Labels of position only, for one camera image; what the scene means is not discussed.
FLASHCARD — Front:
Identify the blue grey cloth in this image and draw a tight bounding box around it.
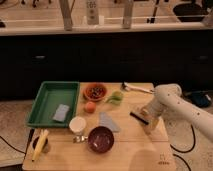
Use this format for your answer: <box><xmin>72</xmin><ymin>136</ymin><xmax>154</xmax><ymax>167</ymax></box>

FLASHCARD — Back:
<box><xmin>99</xmin><ymin>112</ymin><xmax>120</xmax><ymax>132</ymax></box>

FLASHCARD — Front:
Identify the small metal measuring scoop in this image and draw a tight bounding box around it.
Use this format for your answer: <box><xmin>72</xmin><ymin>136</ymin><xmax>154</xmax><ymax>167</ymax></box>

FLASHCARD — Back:
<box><xmin>73</xmin><ymin>136</ymin><xmax>88</xmax><ymax>143</ymax></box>

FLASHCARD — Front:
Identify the green plastic tray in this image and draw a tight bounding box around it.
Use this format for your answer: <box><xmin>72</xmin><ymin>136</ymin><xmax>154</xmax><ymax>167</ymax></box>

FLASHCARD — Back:
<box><xmin>27</xmin><ymin>81</ymin><xmax>80</xmax><ymax>128</ymax></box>

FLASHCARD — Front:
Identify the orange bowl with berries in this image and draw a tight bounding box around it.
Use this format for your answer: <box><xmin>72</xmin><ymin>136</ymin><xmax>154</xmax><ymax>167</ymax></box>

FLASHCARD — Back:
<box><xmin>83</xmin><ymin>83</ymin><xmax>107</xmax><ymax>102</ymax></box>

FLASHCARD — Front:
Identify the white cup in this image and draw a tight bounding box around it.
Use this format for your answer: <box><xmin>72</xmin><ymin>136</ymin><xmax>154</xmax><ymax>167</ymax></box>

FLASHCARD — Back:
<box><xmin>69</xmin><ymin>116</ymin><xmax>86</xmax><ymax>135</ymax></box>

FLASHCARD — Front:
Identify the black cable at left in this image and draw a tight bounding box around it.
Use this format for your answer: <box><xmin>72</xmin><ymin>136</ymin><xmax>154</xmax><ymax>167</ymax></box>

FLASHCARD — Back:
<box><xmin>0</xmin><ymin>128</ymin><xmax>36</xmax><ymax>158</ymax></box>

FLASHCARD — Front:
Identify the black power cable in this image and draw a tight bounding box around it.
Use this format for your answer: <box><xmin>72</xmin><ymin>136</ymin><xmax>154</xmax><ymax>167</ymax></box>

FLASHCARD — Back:
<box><xmin>170</xmin><ymin>124</ymin><xmax>198</xmax><ymax>171</ymax></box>

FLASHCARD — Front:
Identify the dark round coaster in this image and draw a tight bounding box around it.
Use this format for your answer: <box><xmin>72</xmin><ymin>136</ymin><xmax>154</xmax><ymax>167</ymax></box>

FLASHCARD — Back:
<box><xmin>33</xmin><ymin>136</ymin><xmax>50</xmax><ymax>154</ymax></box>

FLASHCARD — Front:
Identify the orange fruit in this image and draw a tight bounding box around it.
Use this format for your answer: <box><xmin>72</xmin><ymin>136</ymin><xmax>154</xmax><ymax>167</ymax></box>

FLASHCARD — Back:
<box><xmin>84</xmin><ymin>101</ymin><xmax>96</xmax><ymax>113</ymax></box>

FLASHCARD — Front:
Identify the black and white board eraser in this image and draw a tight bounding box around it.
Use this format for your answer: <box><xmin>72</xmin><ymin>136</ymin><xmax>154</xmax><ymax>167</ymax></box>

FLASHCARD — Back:
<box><xmin>130</xmin><ymin>107</ymin><xmax>149</xmax><ymax>125</ymax></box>

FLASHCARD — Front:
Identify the black office chair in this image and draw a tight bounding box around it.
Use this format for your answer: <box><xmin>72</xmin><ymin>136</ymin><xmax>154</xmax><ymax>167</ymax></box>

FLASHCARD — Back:
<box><xmin>173</xmin><ymin>0</ymin><xmax>207</xmax><ymax>22</ymax></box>

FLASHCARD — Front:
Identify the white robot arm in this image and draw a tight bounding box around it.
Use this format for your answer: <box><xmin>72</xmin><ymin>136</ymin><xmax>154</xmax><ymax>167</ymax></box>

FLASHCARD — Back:
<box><xmin>142</xmin><ymin>84</ymin><xmax>213</xmax><ymax>142</ymax></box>

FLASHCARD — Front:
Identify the blue sponge in tray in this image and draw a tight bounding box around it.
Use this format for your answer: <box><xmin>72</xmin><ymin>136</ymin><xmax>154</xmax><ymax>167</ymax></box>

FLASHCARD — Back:
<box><xmin>53</xmin><ymin>104</ymin><xmax>70</xmax><ymax>122</ymax></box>

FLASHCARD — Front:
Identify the dark purple bowl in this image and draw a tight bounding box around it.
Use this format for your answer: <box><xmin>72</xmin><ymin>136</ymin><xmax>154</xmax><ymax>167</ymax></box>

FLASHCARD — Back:
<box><xmin>87</xmin><ymin>126</ymin><xmax>114</xmax><ymax>154</ymax></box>

